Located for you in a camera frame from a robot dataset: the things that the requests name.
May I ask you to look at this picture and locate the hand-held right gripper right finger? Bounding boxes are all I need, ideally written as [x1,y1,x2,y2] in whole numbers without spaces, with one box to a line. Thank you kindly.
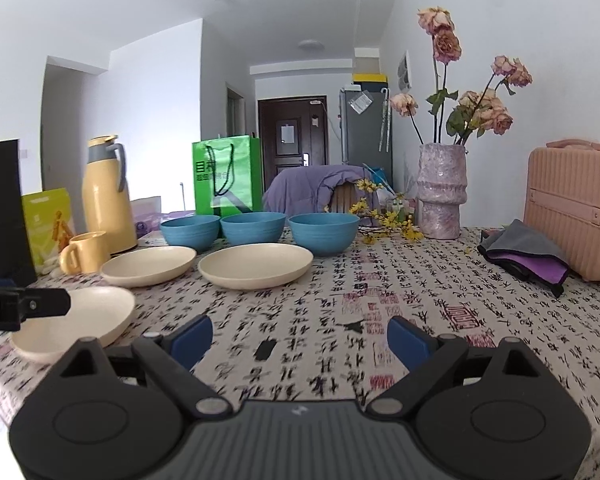
[366,316,551,420]

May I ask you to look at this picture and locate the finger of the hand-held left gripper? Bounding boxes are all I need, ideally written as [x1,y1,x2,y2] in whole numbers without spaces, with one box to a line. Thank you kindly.
[19,288,73,322]

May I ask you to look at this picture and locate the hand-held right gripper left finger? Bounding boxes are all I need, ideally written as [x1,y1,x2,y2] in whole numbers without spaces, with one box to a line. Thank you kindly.
[47,314,233,421]

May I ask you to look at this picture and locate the cream plate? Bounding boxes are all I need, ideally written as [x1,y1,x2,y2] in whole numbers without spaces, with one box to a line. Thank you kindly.
[10,287,136,365]
[197,243,314,291]
[100,246,198,288]

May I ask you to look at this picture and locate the blue bowl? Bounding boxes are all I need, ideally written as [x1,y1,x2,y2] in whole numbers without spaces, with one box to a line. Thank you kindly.
[220,212,287,247]
[288,213,361,258]
[159,215,222,252]

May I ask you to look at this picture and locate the yellow mug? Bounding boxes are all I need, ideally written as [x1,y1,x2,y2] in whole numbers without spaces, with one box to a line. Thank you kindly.
[59,231,112,276]

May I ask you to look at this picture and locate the yellow-green snack packet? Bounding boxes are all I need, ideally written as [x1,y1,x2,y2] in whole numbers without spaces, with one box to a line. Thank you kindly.
[21,188,77,276]

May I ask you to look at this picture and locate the black paper bag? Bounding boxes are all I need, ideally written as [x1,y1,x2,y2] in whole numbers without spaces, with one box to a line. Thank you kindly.
[0,92,38,288]

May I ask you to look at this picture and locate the yellow thermos jug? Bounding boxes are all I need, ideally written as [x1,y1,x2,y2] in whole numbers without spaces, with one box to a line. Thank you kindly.
[81,135,139,256]

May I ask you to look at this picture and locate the yellow flower sprig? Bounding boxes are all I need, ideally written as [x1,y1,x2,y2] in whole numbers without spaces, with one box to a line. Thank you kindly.
[325,177,423,246]

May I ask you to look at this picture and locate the purple plastic packet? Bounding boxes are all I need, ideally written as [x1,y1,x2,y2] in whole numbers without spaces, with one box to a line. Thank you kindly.
[131,196,166,242]

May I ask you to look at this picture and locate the grey and purple cloth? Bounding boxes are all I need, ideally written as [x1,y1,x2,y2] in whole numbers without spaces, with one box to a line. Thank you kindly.
[477,219,571,298]

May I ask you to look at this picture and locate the pink textured vase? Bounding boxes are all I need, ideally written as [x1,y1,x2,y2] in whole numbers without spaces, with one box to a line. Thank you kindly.
[416,143,468,240]

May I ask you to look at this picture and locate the wooden chair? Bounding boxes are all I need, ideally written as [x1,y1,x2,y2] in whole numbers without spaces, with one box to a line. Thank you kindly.
[330,180,368,216]

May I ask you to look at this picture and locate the blue plastic bag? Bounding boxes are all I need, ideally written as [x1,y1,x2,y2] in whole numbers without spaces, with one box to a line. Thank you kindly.
[362,162,393,193]

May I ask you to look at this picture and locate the green paper bag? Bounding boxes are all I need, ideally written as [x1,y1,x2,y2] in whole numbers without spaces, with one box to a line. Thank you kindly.
[192,135,265,218]

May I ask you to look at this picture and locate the purple jacket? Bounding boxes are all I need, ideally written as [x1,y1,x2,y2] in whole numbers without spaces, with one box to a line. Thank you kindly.
[262,164,381,218]

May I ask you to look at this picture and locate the dark brown door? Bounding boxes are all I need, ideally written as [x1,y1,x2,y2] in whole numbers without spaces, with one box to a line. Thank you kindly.
[258,95,328,191]

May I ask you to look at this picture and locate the grey refrigerator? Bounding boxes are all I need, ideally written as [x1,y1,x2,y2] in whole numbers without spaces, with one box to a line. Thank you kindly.
[340,86,393,171]

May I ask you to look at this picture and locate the pink ribbed case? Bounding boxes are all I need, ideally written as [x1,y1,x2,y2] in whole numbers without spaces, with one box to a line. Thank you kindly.
[524,139,600,282]

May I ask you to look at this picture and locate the grey interior door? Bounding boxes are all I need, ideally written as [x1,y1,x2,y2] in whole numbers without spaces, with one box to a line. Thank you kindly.
[225,85,243,137]

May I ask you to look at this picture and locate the yellow and blue box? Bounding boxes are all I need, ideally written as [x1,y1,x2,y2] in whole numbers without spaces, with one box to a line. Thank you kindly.
[352,73,388,90]

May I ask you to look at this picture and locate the cream box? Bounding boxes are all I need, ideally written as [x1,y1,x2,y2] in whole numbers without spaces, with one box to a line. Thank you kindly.
[354,47,382,76]

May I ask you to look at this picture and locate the dried pink roses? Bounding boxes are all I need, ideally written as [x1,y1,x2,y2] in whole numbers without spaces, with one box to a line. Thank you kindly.
[390,6,533,147]

